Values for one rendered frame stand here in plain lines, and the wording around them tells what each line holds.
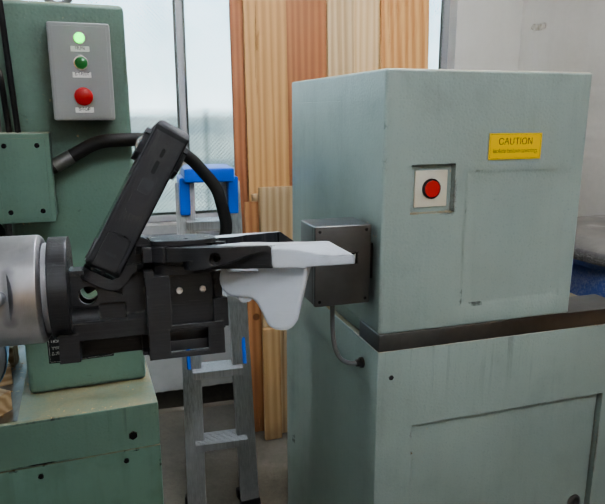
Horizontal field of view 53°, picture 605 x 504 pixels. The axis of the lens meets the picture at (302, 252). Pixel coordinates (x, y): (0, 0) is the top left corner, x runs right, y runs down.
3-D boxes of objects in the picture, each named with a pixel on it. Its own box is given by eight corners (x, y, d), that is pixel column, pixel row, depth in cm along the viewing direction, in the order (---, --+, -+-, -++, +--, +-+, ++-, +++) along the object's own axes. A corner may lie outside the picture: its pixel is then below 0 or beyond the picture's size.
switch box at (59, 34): (55, 120, 110) (46, 25, 106) (113, 119, 113) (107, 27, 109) (54, 120, 104) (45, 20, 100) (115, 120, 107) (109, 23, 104)
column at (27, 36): (36, 353, 139) (1, 16, 123) (137, 341, 146) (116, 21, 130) (29, 395, 118) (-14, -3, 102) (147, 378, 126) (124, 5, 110)
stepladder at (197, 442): (183, 499, 219) (165, 165, 204) (253, 487, 225) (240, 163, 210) (187, 523, 203) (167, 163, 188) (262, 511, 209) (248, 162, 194)
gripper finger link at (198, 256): (289, 265, 43) (181, 265, 46) (288, 240, 43) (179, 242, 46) (263, 275, 39) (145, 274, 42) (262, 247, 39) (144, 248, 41)
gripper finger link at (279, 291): (357, 327, 42) (234, 322, 45) (354, 240, 41) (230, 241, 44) (345, 337, 39) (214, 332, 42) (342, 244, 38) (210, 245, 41)
